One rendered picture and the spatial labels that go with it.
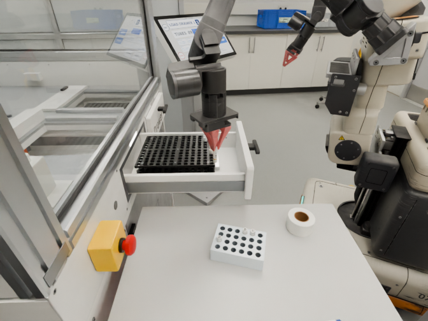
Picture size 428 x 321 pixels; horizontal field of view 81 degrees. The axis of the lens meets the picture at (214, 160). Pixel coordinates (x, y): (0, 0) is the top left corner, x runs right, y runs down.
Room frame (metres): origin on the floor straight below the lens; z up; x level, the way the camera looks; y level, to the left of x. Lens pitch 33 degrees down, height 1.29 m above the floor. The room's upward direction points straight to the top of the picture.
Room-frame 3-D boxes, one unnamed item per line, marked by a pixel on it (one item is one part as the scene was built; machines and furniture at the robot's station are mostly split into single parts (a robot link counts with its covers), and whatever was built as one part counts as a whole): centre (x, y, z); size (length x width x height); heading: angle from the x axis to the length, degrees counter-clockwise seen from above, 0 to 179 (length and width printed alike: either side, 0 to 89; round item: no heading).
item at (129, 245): (0.32, 0.17, 0.88); 0.04 x 0.03 x 0.04; 1
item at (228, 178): (0.65, 0.12, 0.86); 0.40 x 0.26 x 0.06; 91
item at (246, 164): (0.66, -0.09, 0.87); 0.29 x 0.02 x 0.11; 1
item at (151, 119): (0.97, 0.24, 0.87); 0.29 x 0.02 x 0.11; 1
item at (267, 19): (4.14, -0.96, 1.01); 0.61 x 0.41 x 0.22; 97
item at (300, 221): (0.47, -0.23, 0.78); 0.07 x 0.07 x 0.04
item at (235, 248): (0.39, -0.06, 0.78); 0.12 x 0.08 x 0.04; 76
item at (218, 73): (0.56, 0.01, 1.14); 0.07 x 0.06 x 0.07; 115
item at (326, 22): (4.30, -1.60, 0.99); 0.40 x 0.31 x 0.17; 97
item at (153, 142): (0.65, 0.11, 0.87); 0.22 x 0.18 x 0.06; 91
